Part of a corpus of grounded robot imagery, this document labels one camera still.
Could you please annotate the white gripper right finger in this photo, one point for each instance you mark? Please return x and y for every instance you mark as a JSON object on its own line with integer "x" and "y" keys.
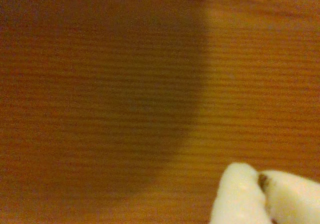
{"x": 295, "y": 201}

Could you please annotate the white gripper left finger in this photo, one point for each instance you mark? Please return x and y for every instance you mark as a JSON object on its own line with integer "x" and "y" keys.
{"x": 237, "y": 194}

